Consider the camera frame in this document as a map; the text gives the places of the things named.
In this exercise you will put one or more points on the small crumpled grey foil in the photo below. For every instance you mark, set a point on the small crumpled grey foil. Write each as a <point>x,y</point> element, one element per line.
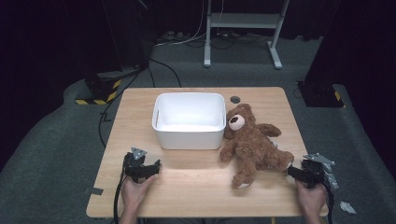
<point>347,207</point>

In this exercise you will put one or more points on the grey round table grommet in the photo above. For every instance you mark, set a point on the grey round table grommet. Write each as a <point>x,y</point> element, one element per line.
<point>235,100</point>

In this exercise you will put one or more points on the brown teddy bear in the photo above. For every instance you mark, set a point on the brown teddy bear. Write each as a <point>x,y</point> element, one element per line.
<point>252,146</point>

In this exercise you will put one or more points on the grey tape strip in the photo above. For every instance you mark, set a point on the grey tape strip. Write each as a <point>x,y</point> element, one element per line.
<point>95,191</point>

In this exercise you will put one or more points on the black base with yellow stripes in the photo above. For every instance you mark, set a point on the black base with yellow stripes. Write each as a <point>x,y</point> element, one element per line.
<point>99,88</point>
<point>317,95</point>

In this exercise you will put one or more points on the white metal stand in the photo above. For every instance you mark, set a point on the white metal stand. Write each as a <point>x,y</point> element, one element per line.
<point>243,20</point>

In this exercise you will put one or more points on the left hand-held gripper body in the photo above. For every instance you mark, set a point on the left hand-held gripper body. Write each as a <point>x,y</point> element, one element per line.
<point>134,165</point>

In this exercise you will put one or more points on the person's left hand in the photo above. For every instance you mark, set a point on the person's left hand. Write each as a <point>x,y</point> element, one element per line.
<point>134,193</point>

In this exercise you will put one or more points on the large crumpled grey foil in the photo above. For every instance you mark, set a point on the large crumpled grey foil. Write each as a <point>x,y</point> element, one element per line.
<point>332,179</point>

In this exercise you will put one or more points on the person's right hand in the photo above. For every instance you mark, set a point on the person's right hand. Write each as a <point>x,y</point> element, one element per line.
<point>311,199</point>

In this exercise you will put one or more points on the white plastic bin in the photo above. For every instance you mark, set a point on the white plastic bin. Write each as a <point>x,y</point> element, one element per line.
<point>188,137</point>

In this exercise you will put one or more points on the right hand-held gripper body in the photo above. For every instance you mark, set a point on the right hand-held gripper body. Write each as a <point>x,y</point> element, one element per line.
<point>313,171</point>

